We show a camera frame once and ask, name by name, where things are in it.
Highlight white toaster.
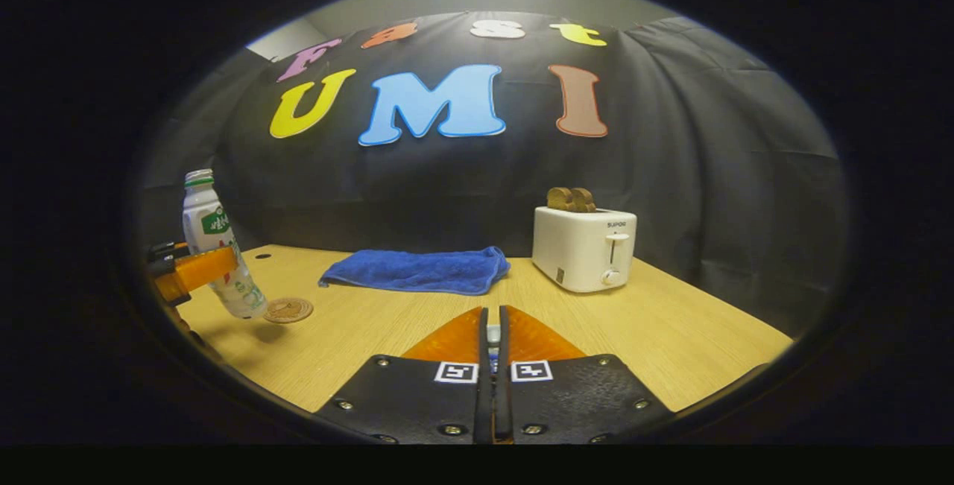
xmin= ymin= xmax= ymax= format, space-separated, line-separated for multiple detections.
xmin=532 ymin=206 xmax=638 ymax=294

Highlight white green-label water bottle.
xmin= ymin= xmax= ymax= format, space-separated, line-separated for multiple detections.
xmin=183 ymin=169 xmax=268 ymax=320

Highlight round wooden coaster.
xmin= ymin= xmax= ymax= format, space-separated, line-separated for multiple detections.
xmin=263 ymin=297 xmax=315 ymax=324

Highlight blue towel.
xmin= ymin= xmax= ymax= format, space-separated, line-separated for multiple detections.
xmin=319 ymin=246 xmax=512 ymax=297

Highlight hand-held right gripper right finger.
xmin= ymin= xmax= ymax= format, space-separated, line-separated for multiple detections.
xmin=494 ymin=305 xmax=676 ymax=446

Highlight black backdrop cloth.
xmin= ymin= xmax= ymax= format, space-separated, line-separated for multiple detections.
xmin=138 ymin=10 xmax=850 ymax=337

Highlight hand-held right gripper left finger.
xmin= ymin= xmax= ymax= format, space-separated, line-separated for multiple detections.
xmin=315 ymin=307 xmax=493 ymax=446

